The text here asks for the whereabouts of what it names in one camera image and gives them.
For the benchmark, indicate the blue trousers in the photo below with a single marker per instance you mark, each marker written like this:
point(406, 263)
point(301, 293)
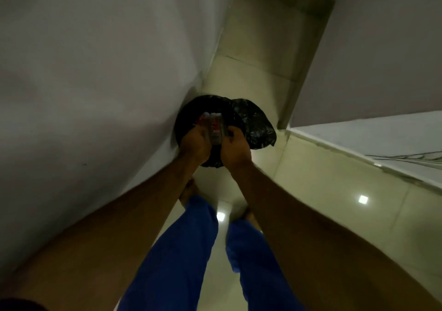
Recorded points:
point(193, 259)

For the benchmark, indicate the person's left forearm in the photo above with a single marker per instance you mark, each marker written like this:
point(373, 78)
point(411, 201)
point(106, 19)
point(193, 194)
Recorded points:
point(114, 231)

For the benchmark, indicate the person's left fingers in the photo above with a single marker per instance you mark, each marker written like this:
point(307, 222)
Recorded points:
point(203, 133)

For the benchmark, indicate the person's right forearm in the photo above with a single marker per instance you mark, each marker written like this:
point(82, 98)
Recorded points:
point(310, 238)

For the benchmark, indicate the person's right hand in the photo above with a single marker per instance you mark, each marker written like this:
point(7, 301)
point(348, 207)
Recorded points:
point(234, 152)

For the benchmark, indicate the clear bottle with red label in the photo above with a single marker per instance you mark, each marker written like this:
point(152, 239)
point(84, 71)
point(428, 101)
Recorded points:
point(213, 126)

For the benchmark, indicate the black plastic garbage bag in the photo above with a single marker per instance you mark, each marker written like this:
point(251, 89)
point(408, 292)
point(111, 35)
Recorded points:
point(255, 124)

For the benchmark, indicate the person's left hand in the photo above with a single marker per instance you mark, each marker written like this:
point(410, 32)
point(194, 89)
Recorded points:
point(195, 145)

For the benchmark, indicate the person's right fingers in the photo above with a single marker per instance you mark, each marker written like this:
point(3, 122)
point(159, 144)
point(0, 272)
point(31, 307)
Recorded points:
point(236, 133)

